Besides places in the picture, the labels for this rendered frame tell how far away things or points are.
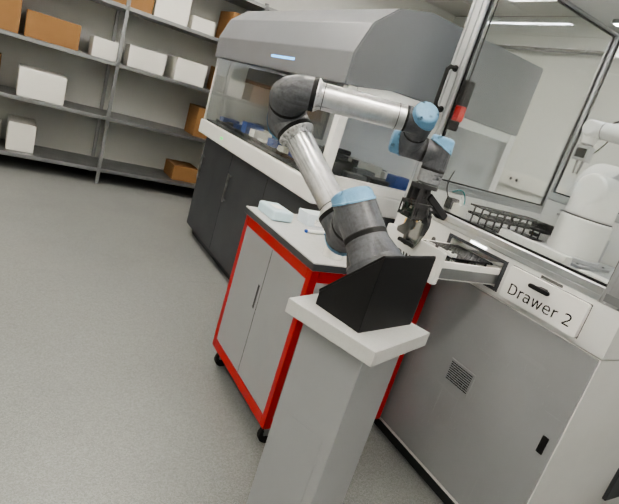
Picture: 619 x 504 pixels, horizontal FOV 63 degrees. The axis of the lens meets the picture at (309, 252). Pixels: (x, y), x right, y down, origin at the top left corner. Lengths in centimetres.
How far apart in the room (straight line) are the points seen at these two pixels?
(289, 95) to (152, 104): 413
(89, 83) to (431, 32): 364
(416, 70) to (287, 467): 185
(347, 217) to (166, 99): 441
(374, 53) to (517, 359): 142
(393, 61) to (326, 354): 156
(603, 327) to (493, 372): 41
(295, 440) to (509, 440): 77
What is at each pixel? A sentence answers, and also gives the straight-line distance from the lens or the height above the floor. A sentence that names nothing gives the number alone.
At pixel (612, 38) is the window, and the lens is 189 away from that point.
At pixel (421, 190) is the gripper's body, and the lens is 163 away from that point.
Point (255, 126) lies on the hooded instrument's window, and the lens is 312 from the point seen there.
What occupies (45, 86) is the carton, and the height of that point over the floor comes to 74.
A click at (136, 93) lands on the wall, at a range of 550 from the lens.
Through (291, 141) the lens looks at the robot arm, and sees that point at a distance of 154.
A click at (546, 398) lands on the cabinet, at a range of 178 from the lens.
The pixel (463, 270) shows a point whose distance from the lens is 173.
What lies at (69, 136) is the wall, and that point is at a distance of 549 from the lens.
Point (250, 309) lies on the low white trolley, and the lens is 205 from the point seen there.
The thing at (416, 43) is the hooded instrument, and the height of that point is 163.
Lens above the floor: 123
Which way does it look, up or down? 16 degrees down
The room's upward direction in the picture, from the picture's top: 17 degrees clockwise
